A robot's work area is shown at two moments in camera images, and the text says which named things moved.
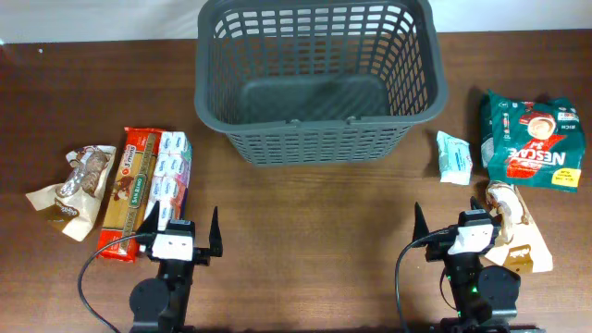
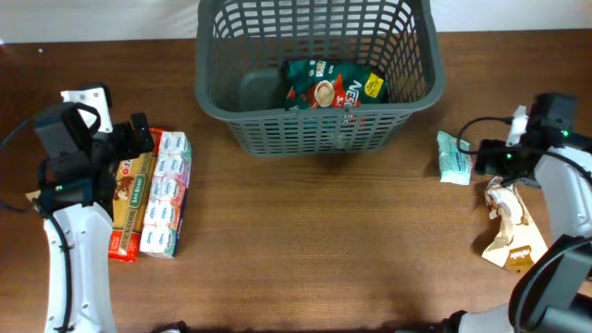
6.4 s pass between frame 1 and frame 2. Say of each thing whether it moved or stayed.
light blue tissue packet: stayed
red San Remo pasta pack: stayed
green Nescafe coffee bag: moved
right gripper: moved
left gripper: moved
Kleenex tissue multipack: stayed
